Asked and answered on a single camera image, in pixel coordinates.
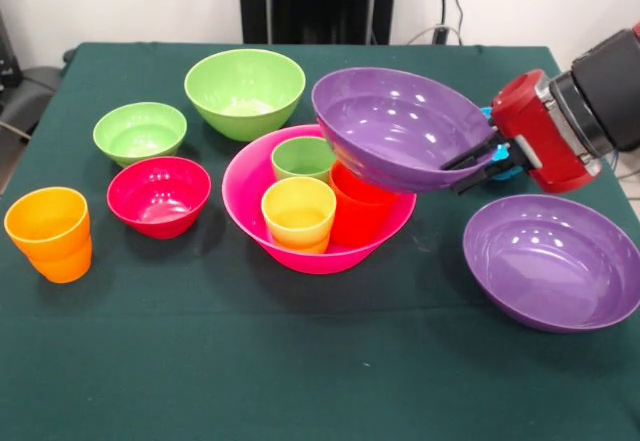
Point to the red cup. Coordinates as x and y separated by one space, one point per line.
357 216

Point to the small red bowl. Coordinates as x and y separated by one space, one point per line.
160 196

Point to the purple bowl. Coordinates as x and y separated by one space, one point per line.
550 266
395 126

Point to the orange cup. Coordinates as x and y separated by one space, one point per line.
50 236

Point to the yellow cup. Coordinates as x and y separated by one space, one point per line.
297 221

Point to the blue bowl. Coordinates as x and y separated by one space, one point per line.
502 173

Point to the dark green tablecloth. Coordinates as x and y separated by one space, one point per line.
300 361

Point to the black floor stand base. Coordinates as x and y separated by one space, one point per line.
607 106
25 96

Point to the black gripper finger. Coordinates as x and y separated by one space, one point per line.
472 153
480 178

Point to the green cup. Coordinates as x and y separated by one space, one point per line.
300 158

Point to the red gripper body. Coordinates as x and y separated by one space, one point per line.
540 131

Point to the small green bowl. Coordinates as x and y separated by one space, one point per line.
140 133

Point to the large pink bowl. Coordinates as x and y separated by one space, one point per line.
245 201

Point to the large green bowl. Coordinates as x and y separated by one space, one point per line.
245 86

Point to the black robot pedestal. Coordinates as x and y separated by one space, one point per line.
320 1

